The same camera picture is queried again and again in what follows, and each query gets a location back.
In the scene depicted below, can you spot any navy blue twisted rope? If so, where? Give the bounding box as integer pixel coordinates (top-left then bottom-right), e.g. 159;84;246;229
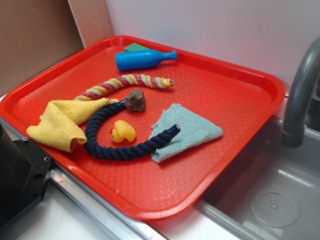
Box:
84;99;181;162

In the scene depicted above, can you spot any blue plastic bottle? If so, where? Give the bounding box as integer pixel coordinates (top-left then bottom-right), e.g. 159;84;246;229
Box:
115;49;177;71

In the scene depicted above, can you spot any yellow cloth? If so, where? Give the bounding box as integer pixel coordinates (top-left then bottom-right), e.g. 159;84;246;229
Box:
26;98;119;153

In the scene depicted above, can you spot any brown rock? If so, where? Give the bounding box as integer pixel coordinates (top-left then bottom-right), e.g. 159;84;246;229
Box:
124;89;146;112

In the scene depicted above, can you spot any grey plastic sink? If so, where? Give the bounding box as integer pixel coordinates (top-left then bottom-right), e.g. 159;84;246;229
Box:
202;117;320;240

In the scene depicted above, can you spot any light blue cloth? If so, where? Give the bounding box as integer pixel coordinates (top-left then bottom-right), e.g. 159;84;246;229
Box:
150;103;223;164

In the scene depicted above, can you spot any green block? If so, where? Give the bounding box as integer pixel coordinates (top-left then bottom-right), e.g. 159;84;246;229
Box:
123;43;150;52

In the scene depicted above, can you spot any grey faucet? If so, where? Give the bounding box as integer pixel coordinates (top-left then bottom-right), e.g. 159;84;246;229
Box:
280;38;320;148

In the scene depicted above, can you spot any yellow rubber duck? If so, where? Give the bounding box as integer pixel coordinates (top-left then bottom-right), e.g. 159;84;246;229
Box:
110;120;137;143

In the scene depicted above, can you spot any multicolored twisted rope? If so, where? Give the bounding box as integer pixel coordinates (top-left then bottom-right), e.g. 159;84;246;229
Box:
73;73;175;102

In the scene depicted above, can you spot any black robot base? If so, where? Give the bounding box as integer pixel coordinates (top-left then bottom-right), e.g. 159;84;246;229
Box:
0;127;53;230

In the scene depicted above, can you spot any brown cardboard panel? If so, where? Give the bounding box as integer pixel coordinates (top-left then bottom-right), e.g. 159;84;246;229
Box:
0;0;84;96

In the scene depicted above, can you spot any red plastic tray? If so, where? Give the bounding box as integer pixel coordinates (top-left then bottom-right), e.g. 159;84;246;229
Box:
0;36;285;221

